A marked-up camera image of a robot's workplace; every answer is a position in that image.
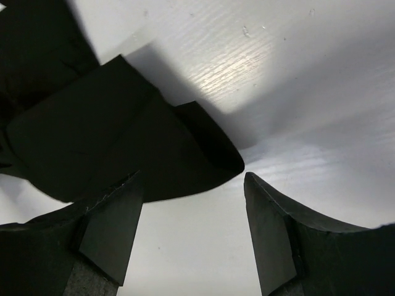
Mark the black long sleeve shirt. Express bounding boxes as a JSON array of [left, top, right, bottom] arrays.
[[1, 1, 244, 202]]

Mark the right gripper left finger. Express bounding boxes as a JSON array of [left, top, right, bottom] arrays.
[[1, 173, 143, 295]]

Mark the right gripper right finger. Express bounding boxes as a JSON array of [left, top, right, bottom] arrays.
[[244, 172, 394, 295]]

